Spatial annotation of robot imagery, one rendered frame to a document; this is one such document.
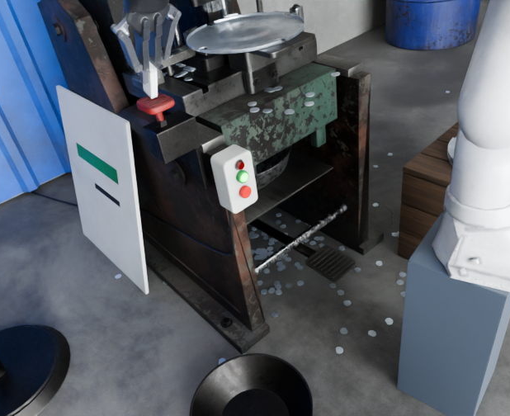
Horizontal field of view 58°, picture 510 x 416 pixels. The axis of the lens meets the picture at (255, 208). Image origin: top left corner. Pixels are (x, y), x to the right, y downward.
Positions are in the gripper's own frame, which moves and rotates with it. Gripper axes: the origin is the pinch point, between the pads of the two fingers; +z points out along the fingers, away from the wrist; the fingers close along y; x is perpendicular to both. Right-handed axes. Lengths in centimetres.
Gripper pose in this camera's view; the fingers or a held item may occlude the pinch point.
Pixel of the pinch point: (149, 79)
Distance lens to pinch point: 94.9
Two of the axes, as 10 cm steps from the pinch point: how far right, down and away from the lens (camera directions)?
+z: -1.5, 5.6, 8.2
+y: 7.4, -4.8, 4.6
